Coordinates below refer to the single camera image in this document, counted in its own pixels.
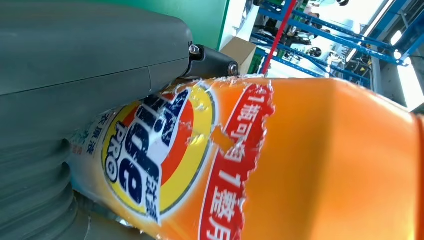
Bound orange detergent bottle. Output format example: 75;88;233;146
67;76;424;240

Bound cardboard box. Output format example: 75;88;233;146
219;36;258;76

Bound white desk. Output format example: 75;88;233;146
218;0;263;51

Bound green plastic crates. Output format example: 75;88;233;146
246;52;268;75

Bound red pole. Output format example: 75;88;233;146
260;0;298;76

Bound blue metal rack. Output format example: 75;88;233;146
251;0;424;84

